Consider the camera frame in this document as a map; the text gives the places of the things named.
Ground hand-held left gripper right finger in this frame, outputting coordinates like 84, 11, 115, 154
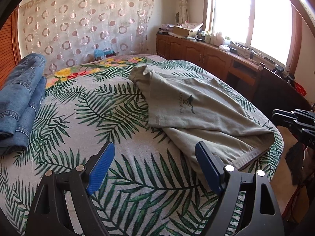
195, 141, 283, 236

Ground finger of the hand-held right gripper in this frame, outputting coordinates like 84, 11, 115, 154
272, 109, 315, 129
288, 125, 315, 138

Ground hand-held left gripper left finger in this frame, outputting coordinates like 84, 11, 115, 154
25, 141, 116, 236

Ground grey-green pants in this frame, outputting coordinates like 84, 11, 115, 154
128, 65, 276, 187

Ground dark wooden footboard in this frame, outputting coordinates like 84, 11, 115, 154
258, 63, 315, 120

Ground red basket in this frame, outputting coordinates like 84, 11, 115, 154
294, 83, 308, 97

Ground leaf print bed blanket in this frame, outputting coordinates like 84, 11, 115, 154
0, 54, 284, 236

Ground white container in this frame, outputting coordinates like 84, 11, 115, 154
212, 32, 232, 48

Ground folded blue jeans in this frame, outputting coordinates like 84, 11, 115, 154
0, 53, 48, 156

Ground wooden cabinet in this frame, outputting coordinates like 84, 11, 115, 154
156, 34, 265, 99

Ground teal cloth bundle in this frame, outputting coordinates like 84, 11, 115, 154
94, 49, 116, 60

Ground window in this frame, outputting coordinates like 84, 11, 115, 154
204, 0, 303, 65

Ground pink magazine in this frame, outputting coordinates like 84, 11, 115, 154
181, 22, 204, 30

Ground cardboard box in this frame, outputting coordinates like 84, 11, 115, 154
173, 26, 197, 38

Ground sheer circle pattern curtain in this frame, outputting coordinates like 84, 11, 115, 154
21, 0, 155, 73

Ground wooden slatted headboard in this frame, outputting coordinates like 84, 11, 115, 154
0, 7, 24, 89

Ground beige window curtain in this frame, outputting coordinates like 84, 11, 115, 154
172, 0, 212, 27

